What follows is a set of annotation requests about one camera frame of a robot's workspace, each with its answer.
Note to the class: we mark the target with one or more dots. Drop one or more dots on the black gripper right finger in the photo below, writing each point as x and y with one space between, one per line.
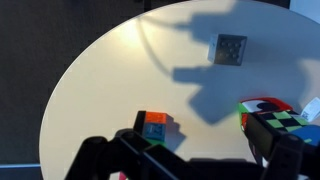
286 153

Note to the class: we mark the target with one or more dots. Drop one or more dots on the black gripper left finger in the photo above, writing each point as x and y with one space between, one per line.
133 156

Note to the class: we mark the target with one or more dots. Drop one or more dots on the green block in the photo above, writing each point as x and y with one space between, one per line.
156 142

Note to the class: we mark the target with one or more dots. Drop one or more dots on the blue block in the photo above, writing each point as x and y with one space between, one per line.
155 130

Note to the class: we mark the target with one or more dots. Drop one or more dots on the orange block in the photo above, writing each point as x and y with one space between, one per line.
156 117

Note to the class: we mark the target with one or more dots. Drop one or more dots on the grey studded block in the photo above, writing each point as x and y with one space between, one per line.
228 49

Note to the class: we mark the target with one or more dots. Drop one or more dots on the blue white patterned cube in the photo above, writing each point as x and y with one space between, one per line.
308 133

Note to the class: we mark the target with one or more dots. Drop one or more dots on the black green checkered cube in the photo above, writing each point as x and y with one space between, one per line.
283 119

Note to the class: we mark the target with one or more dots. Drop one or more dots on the white printed paper tag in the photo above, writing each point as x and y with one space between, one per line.
313 108

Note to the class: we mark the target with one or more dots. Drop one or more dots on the red white green cube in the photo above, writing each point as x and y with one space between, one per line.
263 104

